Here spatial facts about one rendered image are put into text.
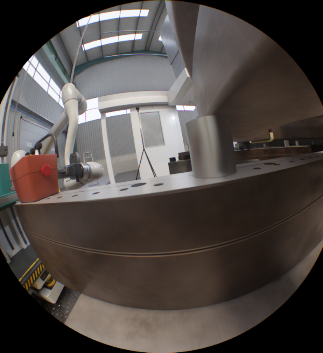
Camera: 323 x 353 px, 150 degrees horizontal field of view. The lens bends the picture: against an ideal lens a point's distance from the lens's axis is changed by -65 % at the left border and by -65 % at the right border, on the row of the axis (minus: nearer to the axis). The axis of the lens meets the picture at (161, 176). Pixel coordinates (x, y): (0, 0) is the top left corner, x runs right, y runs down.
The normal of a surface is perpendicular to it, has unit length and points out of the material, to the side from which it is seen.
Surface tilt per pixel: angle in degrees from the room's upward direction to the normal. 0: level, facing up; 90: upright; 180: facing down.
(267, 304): 0
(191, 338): 0
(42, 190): 97
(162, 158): 90
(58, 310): 0
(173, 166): 90
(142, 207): 90
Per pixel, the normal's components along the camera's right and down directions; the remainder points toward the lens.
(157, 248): -0.08, 0.16
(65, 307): -0.17, -0.98
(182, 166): -0.45, 0.21
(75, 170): 0.98, -0.15
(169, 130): 0.27, 0.10
